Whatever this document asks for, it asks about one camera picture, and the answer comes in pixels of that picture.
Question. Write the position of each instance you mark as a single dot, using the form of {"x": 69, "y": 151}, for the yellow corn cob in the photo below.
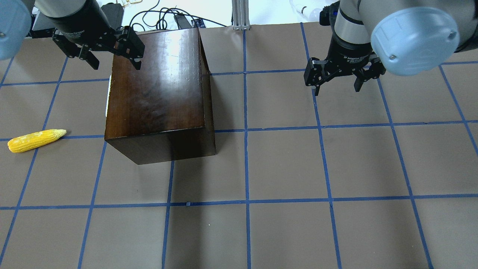
{"x": 35, "y": 140}

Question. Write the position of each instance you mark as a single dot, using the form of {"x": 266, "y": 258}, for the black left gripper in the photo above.
{"x": 76, "y": 18}

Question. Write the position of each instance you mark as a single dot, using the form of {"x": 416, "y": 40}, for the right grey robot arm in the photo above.
{"x": 403, "y": 37}

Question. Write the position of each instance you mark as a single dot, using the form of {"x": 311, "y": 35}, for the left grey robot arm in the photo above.
{"x": 15, "y": 24}

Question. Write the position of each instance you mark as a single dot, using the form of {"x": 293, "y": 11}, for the dark brown wooden cabinet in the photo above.
{"x": 164, "y": 111}

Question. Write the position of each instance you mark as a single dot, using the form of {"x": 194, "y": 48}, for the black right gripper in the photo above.
{"x": 348, "y": 53}

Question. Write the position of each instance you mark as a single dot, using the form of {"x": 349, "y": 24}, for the aluminium frame post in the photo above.
{"x": 240, "y": 15}

